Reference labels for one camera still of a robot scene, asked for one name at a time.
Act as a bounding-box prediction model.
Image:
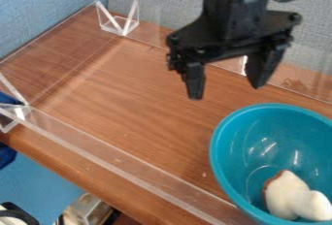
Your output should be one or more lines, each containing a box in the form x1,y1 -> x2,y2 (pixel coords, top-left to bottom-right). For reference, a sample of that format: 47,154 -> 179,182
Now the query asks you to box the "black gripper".
166,11 -> 302,100

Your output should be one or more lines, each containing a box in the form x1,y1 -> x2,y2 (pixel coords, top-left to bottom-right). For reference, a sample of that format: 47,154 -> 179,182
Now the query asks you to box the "white and orange toy mushroom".
262,170 -> 332,221

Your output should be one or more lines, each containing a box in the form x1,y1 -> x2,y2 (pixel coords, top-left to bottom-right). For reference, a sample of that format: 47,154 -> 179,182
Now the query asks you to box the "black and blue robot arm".
166,0 -> 302,100

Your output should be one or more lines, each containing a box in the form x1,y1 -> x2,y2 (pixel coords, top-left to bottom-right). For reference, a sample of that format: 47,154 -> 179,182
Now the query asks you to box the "blue plastic bowl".
209,103 -> 332,225

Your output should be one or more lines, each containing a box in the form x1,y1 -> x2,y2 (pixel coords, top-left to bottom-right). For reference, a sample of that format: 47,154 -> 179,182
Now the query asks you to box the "clear acrylic table barrier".
0,4 -> 332,225

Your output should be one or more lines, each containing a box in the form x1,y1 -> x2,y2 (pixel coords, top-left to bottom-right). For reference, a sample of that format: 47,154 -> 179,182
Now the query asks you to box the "dark blue object at left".
0,91 -> 21,170

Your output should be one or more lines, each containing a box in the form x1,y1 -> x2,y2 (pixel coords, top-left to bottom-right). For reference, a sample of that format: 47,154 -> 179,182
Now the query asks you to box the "black and white wheel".
0,203 -> 40,225

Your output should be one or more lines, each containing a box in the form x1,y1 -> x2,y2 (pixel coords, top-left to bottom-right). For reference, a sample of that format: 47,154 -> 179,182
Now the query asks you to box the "clear acrylic corner bracket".
95,0 -> 140,37

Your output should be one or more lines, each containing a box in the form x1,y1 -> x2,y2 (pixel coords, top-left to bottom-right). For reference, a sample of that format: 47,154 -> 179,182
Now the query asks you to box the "clear acrylic left bracket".
0,73 -> 30,133

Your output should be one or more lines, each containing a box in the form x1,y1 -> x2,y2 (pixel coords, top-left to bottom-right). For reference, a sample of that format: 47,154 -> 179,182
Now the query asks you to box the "metal frame under table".
55,193 -> 113,225

